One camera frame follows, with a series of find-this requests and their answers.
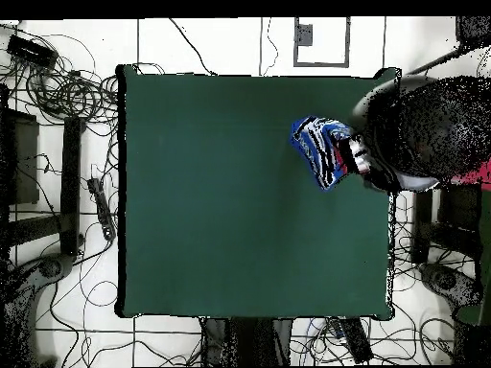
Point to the black power strip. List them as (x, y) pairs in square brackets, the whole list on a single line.
[(356, 341), (101, 209)]

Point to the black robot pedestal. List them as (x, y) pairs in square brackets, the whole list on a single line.
[(249, 341)]

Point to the long black bar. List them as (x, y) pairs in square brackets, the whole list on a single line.
[(71, 184), (422, 230)]

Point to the dark green fabric object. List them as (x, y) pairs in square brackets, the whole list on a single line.
[(486, 249)]

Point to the grey rectangular floor frame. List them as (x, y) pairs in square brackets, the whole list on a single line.
[(347, 42)]

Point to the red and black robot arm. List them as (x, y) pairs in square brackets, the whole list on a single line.
[(429, 126)]

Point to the blue GAME print t-shirt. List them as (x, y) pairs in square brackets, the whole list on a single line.
[(314, 149)]

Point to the black electronics box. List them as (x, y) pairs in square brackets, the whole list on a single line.
[(32, 51)]

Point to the black rod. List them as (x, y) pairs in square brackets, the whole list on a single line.
[(437, 61)]

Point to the dark green table cloth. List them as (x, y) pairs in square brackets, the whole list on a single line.
[(184, 191)]

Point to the black flat panel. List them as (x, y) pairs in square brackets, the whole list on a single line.
[(23, 161), (460, 211)]

